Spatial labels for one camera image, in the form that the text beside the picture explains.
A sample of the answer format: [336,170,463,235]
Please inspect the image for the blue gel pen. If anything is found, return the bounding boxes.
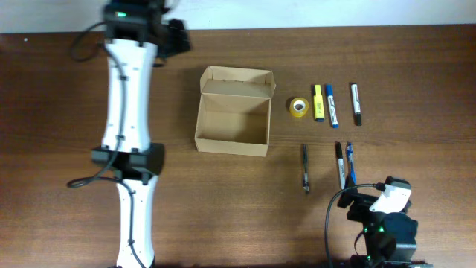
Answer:
[346,142,356,185]

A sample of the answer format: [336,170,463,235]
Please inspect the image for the yellow tape roll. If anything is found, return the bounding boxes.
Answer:
[289,98,309,118]

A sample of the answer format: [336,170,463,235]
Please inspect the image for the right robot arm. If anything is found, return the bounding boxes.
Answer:
[338,176,433,268]

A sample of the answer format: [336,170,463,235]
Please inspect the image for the yellow highlighter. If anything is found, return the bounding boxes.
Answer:
[312,84,325,122]

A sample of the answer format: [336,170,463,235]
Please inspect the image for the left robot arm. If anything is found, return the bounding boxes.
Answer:
[93,1,191,267]

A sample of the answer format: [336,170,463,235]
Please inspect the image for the blue whiteboard marker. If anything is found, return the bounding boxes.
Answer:
[326,84,338,129]

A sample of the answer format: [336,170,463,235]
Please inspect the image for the black sharpie marker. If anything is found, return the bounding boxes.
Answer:
[335,142,346,189]

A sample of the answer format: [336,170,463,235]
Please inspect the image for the black whiteboard marker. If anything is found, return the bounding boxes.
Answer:
[350,83,362,126]

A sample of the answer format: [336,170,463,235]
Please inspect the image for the brown cardboard box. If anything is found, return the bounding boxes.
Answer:
[194,66,276,157]

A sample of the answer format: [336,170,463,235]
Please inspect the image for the black pen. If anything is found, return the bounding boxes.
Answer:
[302,144,309,194]

